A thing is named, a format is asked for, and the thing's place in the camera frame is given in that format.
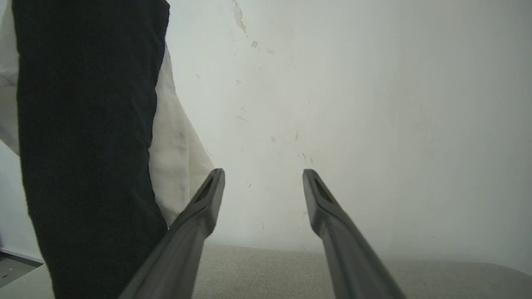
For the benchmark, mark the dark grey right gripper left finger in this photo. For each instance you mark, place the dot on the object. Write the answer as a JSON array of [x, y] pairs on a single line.
[[183, 249]]

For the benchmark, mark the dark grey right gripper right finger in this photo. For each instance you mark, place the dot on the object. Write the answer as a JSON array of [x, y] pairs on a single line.
[[353, 257]]

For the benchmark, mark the black and white t-shirt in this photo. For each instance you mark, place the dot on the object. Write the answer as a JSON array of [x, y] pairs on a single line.
[[83, 124]]

